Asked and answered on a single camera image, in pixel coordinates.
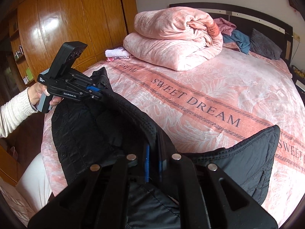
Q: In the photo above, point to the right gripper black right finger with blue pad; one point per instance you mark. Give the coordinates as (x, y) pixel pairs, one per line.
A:
(224, 188)

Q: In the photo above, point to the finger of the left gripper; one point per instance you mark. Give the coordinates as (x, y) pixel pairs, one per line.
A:
(91, 96)
(94, 82)

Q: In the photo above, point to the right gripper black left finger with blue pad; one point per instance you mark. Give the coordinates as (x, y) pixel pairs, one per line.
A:
(98, 198)

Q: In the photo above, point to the black pants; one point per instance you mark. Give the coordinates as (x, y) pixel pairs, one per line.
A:
(103, 130)

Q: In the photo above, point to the white knit sleeve forearm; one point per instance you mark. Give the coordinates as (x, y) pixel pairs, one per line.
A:
(14, 112)

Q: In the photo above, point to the person's left hand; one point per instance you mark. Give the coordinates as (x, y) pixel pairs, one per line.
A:
(35, 92)

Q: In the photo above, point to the wooden shelf unit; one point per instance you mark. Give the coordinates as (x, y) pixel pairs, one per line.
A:
(19, 56)

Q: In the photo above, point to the folded white pink towel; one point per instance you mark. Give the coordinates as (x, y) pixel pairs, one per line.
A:
(117, 53)

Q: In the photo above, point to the white trouser leg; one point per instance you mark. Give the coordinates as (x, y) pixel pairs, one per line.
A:
(34, 185)

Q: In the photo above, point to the wooden wardrobe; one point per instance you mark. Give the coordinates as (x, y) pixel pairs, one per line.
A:
(44, 25)

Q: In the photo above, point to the folded pink comforter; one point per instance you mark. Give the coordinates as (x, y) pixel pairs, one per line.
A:
(178, 38)

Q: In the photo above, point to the pink sweet dream bedspread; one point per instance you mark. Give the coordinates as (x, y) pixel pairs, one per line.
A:
(218, 104)

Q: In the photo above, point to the pink garment on bed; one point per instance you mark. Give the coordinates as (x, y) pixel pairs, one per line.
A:
(225, 27)

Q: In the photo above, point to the dark bedside table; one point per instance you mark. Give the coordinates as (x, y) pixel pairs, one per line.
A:
(298, 77)

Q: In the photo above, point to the blue garment on bed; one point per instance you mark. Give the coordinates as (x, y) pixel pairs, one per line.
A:
(242, 40)

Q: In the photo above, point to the grey pillow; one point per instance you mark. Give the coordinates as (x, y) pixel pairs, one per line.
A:
(262, 45)

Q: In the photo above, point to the dark wooden headboard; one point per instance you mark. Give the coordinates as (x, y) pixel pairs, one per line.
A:
(247, 19)

